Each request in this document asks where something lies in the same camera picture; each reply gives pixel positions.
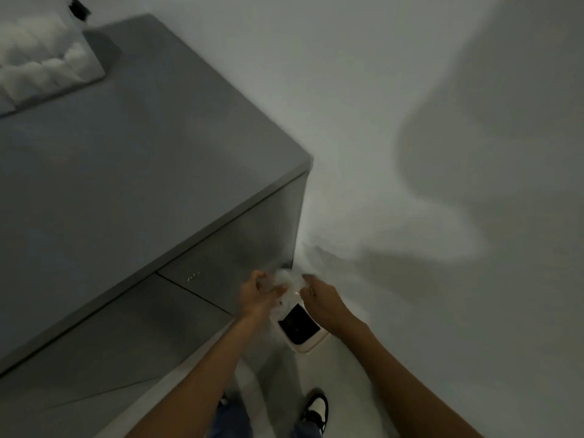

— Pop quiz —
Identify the white trash bin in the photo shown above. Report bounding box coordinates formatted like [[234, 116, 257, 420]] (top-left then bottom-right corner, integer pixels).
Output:
[[269, 292, 330, 356]]

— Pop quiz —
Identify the person's left forearm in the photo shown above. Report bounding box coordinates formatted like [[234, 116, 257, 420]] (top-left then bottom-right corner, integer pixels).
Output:
[[131, 314, 271, 438]]

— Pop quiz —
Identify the white textured tissue pack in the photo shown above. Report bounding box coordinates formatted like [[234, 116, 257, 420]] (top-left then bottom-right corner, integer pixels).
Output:
[[0, 13, 107, 117]]

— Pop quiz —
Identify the person's leg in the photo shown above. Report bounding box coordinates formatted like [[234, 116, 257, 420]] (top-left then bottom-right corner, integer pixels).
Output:
[[291, 419, 325, 438], [214, 400, 252, 438]]

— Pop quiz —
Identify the white tissue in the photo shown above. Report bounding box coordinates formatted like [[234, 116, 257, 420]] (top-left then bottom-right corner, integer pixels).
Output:
[[264, 269, 305, 311]]

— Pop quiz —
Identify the person's right hand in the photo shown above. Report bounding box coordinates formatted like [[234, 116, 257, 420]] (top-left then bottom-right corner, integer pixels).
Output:
[[299, 274, 367, 336]]

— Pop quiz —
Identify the gray cabinet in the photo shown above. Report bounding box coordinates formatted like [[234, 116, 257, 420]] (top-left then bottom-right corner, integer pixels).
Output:
[[0, 13, 314, 438]]

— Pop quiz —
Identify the person's left leg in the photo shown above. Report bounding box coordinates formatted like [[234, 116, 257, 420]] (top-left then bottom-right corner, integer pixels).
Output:
[[214, 400, 252, 438]]

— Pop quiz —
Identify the person's left hand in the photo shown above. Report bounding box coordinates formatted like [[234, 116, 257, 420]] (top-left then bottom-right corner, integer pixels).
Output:
[[238, 269, 286, 322]]

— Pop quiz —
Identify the black and white right shoe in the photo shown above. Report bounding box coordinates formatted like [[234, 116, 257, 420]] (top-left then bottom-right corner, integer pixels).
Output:
[[303, 389, 329, 436]]

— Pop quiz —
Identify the person's right leg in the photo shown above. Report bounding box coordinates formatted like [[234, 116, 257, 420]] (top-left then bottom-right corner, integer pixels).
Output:
[[291, 419, 325, 438]]

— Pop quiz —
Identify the person's right forearm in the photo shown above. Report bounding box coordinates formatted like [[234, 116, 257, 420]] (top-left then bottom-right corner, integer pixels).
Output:
[[328, 320, 485, 438]]

